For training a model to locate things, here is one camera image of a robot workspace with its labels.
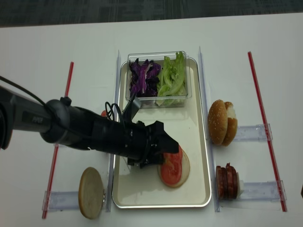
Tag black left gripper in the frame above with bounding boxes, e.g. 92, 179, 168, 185
91, 120, 179, 168

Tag tomato slice front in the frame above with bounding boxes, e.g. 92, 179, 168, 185
160, 146, 183, 185

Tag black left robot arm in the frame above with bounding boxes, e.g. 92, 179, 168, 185
0, 87, 179, 167

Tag green lettuce leaves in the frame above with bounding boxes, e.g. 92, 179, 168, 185
155, 51, 187, 107

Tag meat patty front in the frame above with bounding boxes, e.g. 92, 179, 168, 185
216, 166, 228, 200

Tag meat patty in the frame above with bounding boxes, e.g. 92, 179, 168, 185
216, 166, 228, 200
225, 163, 238, 199

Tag meat patty rear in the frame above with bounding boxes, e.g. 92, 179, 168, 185
225, 163, 238, 199

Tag bun bottom slice on tray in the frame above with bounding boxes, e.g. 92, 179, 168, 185
158, 149, 190, 188

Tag white metal tray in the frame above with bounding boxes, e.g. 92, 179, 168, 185
112, 58, 212, 209

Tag sesame bun top front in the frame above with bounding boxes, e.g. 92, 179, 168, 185
207, 99, 228, 145

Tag sesame bun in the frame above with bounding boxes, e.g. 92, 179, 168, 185
207, 99, 228, 145
222, 102, 238, 146

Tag clear plastic salad box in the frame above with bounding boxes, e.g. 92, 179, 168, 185
125, 51, 191, 108

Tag purple cabbage leaves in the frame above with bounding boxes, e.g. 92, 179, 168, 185
129, 58, 161, 97

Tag sesame bun top rear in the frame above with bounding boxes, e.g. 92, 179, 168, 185
222, 102, 238, 146

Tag upright bun slice left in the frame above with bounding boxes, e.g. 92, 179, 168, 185
78, 167, 104, 219

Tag right clear divider strip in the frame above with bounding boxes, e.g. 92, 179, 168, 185
198, 46, 221, 212

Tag white patty pusher block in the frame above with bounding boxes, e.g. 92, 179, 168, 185
237, 172, 244, 198

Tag clear bun top pusher track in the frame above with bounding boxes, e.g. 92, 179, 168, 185
234, 123, 273, 141

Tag clear bun slice pusher track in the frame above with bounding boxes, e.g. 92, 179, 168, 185
42, 191, 79, 211

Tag clear patty pusher track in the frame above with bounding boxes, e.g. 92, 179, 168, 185
237, 181, 287, 201

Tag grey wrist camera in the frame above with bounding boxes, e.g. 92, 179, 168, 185
122, 96, 141, 122

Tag right red rail strip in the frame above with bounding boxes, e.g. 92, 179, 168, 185
248, 52, 287, 212

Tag red rail strip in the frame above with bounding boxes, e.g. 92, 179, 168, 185
42, 61, 74, 220
248, 52, 287, 212

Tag left red rail strip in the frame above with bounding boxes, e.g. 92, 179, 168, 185
42, 61, 74, 220

